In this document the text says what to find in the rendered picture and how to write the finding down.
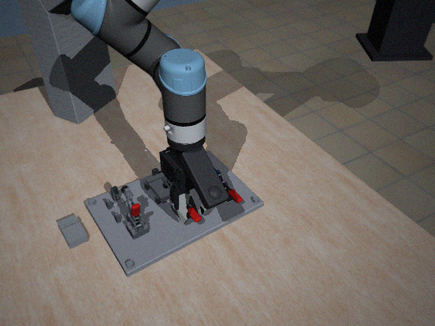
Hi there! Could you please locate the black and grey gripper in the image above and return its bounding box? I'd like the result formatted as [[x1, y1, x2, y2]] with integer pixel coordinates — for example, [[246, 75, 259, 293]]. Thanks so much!
[[159, 136, 205, 224]]

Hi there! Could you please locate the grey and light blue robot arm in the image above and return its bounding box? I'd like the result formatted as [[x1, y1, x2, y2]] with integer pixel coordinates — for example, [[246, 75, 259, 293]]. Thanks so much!
[[71, 0, 229, 209]]

